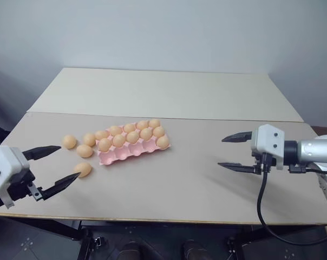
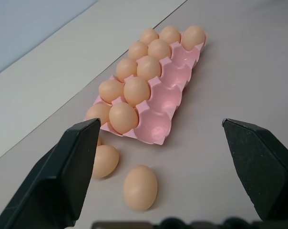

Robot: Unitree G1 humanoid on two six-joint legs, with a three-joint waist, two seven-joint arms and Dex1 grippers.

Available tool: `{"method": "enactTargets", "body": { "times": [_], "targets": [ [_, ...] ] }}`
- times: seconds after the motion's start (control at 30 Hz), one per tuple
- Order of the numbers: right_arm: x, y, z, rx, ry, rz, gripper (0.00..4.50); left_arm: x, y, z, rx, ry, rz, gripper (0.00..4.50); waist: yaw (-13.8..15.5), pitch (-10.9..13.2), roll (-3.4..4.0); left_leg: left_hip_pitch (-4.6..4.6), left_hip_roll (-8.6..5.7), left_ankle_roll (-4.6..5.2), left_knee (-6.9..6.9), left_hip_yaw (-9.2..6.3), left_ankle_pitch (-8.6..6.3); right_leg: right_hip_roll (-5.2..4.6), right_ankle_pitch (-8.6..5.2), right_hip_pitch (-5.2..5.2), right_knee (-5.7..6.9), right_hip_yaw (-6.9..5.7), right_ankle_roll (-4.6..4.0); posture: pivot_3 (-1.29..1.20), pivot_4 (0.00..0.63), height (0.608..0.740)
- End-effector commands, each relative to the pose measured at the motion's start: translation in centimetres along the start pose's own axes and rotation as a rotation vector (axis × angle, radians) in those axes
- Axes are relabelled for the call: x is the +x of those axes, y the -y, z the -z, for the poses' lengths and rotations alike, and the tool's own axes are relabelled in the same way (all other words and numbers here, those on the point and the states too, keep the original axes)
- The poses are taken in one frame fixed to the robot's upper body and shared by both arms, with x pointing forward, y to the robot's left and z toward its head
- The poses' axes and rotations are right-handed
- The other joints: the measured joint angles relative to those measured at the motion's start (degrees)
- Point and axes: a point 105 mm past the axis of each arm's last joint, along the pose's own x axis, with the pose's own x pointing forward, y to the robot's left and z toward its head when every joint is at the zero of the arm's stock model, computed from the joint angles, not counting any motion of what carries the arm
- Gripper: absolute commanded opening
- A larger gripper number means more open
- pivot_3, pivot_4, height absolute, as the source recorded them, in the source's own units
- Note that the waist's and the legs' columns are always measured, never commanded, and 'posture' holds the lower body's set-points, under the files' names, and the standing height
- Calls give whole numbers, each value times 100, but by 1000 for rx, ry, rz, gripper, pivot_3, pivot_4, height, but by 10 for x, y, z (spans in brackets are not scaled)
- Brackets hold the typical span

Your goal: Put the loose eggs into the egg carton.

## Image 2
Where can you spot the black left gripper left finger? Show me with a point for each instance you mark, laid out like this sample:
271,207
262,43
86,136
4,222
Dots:
51,176

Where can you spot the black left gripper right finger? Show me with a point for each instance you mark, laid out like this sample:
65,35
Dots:
260,167

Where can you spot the pink plastic egg tray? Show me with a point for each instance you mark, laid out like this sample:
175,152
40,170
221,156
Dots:
163,100

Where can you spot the brown egg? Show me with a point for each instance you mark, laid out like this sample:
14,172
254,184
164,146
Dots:
105,161
123,117
159,49
137,50
149,67
110,90
140,188
149,35
169,34
98,113
193,37
126,69
136,90

